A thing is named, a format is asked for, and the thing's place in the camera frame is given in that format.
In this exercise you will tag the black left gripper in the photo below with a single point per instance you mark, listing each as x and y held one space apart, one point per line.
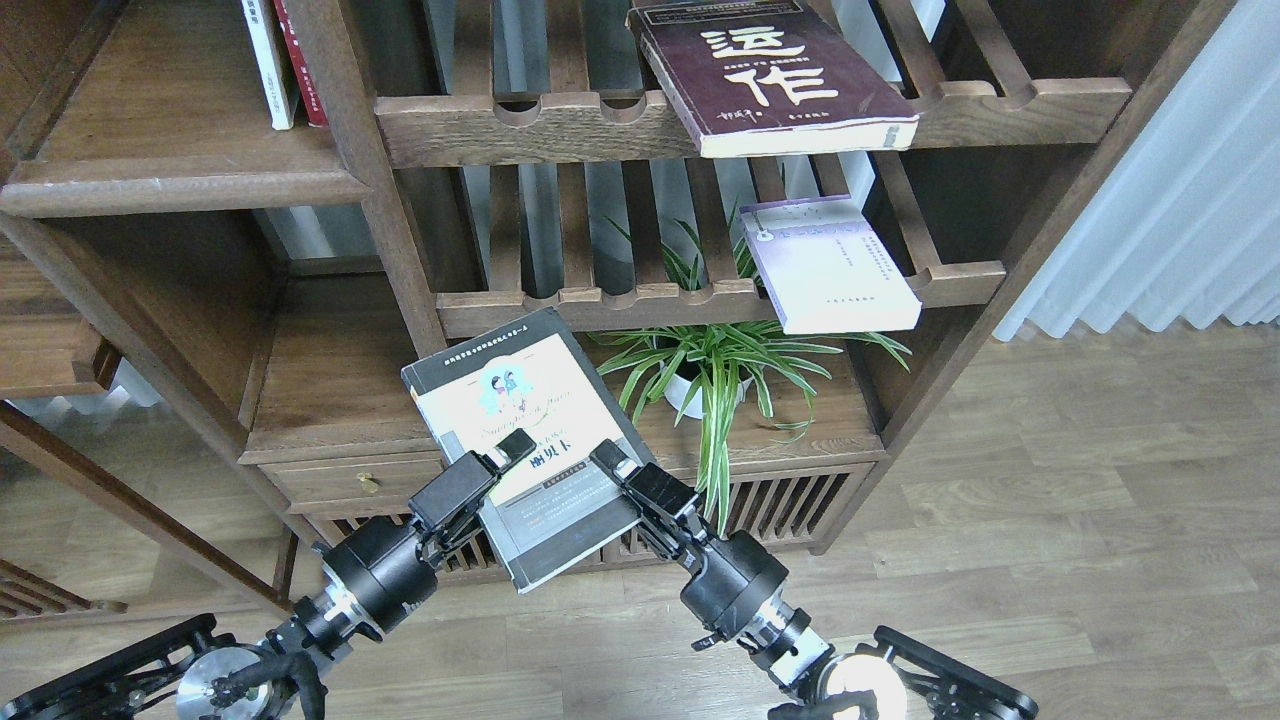
383 571

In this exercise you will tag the white plant pot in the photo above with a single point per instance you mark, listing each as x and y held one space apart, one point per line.
686 392

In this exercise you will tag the pale purple book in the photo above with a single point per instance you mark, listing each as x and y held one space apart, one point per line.
825 269

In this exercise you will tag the red upright book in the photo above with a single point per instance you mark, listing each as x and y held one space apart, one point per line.
309 97

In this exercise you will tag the white curtain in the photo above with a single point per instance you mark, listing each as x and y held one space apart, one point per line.
1187 227

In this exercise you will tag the dark maroon book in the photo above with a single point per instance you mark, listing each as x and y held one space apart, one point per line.
768 78

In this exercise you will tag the brass drawer knob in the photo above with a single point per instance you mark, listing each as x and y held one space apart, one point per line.
369 484

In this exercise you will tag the dark wooden bookshelf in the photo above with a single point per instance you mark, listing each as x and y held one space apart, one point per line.
272 282

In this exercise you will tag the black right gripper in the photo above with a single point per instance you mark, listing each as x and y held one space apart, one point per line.
735 584

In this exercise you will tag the green spider plant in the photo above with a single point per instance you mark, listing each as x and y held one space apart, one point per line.
735 350

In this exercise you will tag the white upright book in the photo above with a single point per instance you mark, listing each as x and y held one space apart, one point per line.
275 68

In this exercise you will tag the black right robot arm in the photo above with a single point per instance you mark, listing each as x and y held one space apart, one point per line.
872 682

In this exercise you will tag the yellow and black book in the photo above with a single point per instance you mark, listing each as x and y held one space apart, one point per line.
556 507

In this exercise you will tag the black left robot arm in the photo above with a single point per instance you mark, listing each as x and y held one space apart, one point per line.
211 676

